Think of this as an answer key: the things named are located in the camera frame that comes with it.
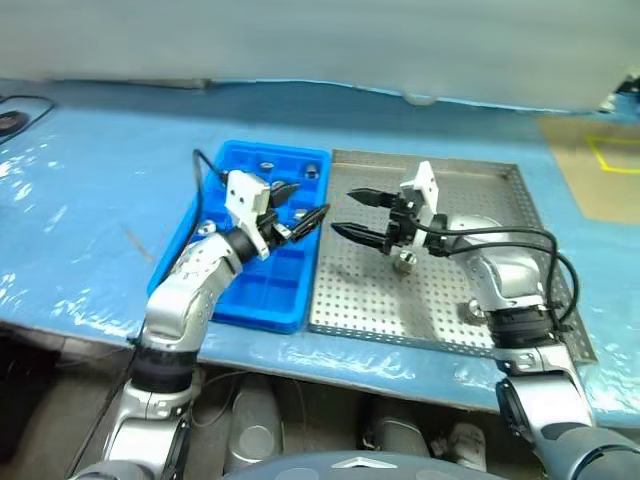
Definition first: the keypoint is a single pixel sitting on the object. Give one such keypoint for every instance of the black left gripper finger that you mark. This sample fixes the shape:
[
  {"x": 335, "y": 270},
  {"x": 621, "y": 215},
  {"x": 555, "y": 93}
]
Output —
[
  {"x": 285, "y": 192},
  {"x": 305, "y": 225}
]

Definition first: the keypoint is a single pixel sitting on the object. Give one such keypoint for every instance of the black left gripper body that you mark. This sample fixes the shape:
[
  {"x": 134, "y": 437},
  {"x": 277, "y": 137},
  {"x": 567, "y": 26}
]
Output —
[{"x": 274, "y": 227}]

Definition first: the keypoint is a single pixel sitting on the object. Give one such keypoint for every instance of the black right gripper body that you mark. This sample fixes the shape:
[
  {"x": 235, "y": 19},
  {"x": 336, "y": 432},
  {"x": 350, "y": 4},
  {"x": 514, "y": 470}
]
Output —
[{"x": 401, "y": 222}]

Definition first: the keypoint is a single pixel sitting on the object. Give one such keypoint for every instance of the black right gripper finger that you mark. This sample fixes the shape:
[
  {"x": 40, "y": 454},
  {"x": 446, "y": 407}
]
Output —
[
  {"x": 375, "y": 198},
  {"x": 362, "y": 237}
]

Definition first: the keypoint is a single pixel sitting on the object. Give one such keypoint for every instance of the small metal nut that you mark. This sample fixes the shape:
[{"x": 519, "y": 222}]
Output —
[{"x": 405, "y": 261}]

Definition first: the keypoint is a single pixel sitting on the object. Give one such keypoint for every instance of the metal roller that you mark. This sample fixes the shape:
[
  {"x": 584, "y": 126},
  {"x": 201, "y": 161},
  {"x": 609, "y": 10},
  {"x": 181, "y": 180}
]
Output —
[
  {"x": 301, "y": 214},
  {"x": 474, "y": 310},
  {"x": 280, "y": 183},
  {"x": 206, "y": 227},
  {"x": 266, "y": 165}
]

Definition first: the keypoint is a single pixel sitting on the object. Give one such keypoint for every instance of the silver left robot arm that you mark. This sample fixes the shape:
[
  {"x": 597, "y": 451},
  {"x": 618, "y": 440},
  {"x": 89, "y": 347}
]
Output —
[{"x": 185, "y": 300}]

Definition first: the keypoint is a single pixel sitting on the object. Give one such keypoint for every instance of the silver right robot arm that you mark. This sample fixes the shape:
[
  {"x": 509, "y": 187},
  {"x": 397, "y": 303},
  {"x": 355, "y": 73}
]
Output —
[{"x": 510, "y": 280}]

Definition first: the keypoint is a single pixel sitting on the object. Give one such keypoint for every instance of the perforated steel tray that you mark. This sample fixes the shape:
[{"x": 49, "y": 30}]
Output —
[{"x": 370, "y": 300}]

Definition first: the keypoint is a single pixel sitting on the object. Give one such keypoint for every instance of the blue compartment tray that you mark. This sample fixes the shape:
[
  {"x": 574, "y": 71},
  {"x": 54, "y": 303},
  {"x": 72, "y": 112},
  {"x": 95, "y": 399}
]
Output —
[{"x": 280, "y": 295}]

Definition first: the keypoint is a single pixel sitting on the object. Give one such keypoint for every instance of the clear tape roll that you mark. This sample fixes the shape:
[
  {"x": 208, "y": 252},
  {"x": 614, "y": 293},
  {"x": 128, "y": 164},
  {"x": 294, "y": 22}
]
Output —
[{"x": 420, "y": 98}]

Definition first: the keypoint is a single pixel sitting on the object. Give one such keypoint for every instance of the blue plastic table cover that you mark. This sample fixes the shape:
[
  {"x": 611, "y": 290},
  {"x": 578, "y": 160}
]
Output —
[{"x": 100, "y": 200}]

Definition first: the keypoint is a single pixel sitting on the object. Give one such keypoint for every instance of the brown cardboard mat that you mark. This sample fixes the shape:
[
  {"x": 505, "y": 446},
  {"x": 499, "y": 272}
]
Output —
[{"x": 590, "y": 195}]

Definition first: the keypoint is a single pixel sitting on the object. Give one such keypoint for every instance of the grey rounded robot leg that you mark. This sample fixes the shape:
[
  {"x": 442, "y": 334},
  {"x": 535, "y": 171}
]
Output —
[
  {"x": 397, "y": 430},
  {"x": 252, "y": 425}
]

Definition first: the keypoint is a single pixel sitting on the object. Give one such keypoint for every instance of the grey robot torso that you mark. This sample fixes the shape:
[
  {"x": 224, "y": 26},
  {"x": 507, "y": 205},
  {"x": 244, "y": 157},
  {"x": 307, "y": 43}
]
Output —
[{"x": 350, "y": 465}]

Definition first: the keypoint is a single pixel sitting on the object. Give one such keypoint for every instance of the black round disc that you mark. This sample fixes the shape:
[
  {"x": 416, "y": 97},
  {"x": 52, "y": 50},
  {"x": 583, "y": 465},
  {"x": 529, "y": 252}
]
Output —
[{"x": 10, "y": 121}]

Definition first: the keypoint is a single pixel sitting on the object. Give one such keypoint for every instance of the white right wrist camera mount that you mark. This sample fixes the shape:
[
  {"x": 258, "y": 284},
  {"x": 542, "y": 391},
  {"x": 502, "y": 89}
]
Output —
[{"x": 427, "y": 192}]

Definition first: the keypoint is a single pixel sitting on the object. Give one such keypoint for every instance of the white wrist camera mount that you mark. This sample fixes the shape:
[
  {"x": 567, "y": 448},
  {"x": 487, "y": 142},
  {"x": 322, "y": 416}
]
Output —
[
  {"x": 427, "y": 192},
  {"x": 240, "y": 192}
]

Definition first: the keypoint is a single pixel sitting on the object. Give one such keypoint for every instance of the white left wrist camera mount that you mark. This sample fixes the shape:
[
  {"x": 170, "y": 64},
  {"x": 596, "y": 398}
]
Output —
[{"x": 240, "y": 192}]

